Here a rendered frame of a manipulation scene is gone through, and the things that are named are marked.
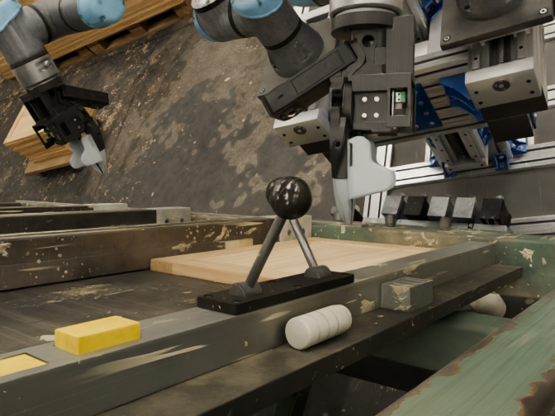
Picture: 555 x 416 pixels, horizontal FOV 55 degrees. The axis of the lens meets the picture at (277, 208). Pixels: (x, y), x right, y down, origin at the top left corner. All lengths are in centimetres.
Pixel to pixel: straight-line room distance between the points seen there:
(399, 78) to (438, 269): 38
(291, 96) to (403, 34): 13
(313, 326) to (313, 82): 25
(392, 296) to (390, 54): 29
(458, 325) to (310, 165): 200
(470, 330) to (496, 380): 46
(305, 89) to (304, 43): 84
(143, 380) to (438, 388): 21
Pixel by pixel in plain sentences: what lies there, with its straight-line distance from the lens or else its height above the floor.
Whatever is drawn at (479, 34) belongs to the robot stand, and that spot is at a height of 104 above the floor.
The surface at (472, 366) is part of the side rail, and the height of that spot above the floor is 155.
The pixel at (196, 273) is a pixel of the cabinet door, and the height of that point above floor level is 130.
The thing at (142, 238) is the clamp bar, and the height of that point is 134.
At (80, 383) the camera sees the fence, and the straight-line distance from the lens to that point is 38.
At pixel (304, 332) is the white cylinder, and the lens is 50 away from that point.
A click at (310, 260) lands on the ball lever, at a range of 60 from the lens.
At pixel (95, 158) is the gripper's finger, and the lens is 116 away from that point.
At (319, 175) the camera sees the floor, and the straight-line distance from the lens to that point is 264.
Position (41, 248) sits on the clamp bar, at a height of 149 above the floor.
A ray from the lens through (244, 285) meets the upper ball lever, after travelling 49.
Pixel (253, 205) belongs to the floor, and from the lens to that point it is 278.
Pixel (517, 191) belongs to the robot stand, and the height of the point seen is 21.
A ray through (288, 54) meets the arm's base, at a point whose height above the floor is 110.
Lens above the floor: 187
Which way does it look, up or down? 44 degrees down
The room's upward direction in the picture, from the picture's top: 48 degrees counter-clockwise
